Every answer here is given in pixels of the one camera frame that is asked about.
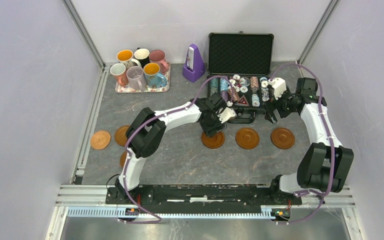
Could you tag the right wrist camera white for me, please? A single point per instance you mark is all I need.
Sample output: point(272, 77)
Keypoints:
point(278, 87)

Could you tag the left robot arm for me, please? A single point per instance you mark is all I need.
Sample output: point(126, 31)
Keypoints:
point(145, 134)

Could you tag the black poker chip case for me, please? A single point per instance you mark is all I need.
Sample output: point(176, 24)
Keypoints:
point(248, 55)

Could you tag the teal poker chip stack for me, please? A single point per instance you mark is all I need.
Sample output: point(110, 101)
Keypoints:
point(214, 86)

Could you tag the salmon mug white inside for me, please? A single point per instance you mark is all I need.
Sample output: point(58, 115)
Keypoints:
point(119, 72)

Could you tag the wooden coaster two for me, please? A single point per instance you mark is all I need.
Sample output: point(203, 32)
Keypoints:
point(247, 138)

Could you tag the floral tray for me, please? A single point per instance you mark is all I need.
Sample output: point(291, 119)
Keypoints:
point(147, 89)

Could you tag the lilac mug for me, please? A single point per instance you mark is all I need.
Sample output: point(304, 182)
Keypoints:
point(136, 78)

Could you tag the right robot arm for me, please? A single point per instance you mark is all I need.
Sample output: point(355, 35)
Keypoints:
point(326, 164)

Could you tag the orange poker chip stack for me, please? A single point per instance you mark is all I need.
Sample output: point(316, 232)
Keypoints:
point(234, 96)

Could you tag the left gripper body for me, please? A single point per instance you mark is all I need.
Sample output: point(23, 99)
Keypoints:
point(208, 126)

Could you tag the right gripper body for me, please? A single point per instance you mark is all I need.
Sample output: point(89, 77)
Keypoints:
point(284, 105)

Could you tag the woven rattan coaster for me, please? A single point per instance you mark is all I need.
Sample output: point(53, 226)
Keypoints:
point(100, 140)

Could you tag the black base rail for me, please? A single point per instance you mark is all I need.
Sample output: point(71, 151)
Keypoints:
point(210, 198)

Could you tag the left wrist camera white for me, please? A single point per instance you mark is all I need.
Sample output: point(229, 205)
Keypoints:
point(227, 114)

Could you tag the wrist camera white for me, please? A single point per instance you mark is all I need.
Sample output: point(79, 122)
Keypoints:
point(227, 114)
point(278, 87)

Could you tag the white mug orange inside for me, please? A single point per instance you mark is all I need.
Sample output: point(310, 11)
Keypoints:
point(126, 57)

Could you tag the purple poker chip stack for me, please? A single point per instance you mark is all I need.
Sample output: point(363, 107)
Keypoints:
point(225, 96)

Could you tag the pink mug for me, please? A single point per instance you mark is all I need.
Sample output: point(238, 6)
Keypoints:
point(158, 56)

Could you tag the wooden coaster one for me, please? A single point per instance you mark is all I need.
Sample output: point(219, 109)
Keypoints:
point(123, 158)

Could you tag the wooden coaster three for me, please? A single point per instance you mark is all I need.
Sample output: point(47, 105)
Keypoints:
point(120, 135)

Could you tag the wooden coaster four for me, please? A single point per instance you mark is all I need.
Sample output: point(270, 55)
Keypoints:
point(213, 142)

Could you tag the wooden coaster five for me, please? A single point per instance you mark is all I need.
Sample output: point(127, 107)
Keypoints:
point(282, 138)

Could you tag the black mug white inside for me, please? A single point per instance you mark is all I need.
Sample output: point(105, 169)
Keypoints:
point(142, 55)

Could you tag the purple metronome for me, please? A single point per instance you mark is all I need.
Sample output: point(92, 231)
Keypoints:
point(194, 66)

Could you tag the blue mug orange inside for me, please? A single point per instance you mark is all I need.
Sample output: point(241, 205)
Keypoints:
point(154, 78)

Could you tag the all in triangle marker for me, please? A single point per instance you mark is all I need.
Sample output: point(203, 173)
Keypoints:
point(242, 101)

